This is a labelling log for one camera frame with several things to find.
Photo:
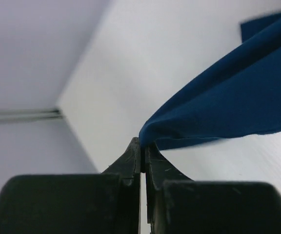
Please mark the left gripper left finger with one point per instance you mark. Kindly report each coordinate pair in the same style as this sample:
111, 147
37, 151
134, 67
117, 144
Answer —
128, 167

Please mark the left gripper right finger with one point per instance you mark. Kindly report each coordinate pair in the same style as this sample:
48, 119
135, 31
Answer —
159, 173

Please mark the blue t shirt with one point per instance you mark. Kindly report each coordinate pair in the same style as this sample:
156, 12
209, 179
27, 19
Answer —
239, 95

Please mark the left aluminium corner post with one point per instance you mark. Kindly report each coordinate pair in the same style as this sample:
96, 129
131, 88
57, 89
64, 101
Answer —
28, 115

